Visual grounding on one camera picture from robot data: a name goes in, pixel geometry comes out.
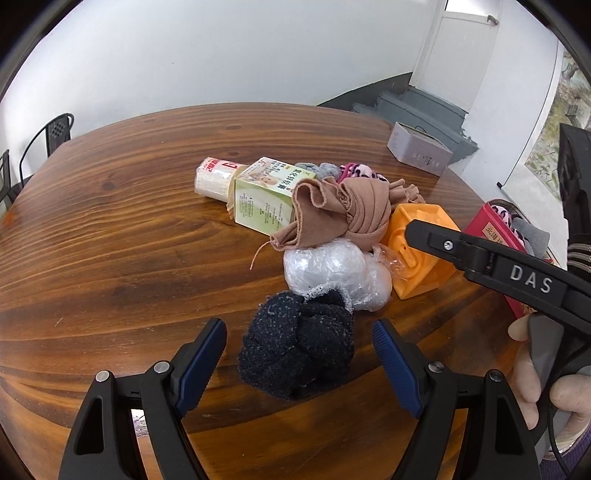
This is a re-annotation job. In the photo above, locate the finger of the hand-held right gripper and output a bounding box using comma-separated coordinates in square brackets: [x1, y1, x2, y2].
[405, 219, 485, 274]

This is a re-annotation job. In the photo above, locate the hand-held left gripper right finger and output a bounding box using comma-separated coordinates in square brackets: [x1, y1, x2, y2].
[372, 318, 541, 480]

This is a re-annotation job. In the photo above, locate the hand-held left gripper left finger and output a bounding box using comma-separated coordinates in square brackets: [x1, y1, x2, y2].
[59, 318, 228, 480]

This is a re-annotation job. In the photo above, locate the orange rubber cube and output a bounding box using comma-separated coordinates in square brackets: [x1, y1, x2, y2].
[387, 202, 462, 301]

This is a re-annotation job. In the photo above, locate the pink tin container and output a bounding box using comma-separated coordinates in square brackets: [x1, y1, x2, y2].
[462, 198, 566, 319]

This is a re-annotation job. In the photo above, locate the black fuzzy sock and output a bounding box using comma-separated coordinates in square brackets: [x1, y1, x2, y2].
[238, 291, 355, 401]

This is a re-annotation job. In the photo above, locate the person's right hand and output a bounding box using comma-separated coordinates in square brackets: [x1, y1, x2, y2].
[508, 318, 591, 457]

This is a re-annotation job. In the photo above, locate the tan stocking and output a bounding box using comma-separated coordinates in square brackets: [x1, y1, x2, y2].
[249, 178, 426, 271]

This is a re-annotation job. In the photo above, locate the grey cardboard box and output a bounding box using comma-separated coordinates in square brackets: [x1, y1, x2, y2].
[387, 122, 453, 177]

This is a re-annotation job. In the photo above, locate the clear plastic wrapped bundle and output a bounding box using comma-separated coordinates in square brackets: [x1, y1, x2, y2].
[283, 240, 393, 312]

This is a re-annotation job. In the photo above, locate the black box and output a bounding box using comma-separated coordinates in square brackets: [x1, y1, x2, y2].
[558, 124, 591, 243]

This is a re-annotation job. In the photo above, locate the light grey sock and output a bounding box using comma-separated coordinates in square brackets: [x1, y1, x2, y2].
[295, 161, 342, 181]

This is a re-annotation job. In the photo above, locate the grey staircase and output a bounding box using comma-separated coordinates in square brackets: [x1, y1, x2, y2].
[318, 71, 478, 162]

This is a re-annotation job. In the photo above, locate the green paper box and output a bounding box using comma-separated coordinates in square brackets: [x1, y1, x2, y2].
[228, 157, 317, 234]

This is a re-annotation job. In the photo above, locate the white door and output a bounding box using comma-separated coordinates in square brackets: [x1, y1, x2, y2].
[409, 14, 502, 116]

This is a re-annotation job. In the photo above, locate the cream roll with red label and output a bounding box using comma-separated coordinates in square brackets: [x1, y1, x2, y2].
[194, 157, 250, 201]

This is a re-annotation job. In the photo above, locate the black metal chair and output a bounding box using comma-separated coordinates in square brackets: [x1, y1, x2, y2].
[19, 113, 75, 181]
[0, 148, 14, 208]

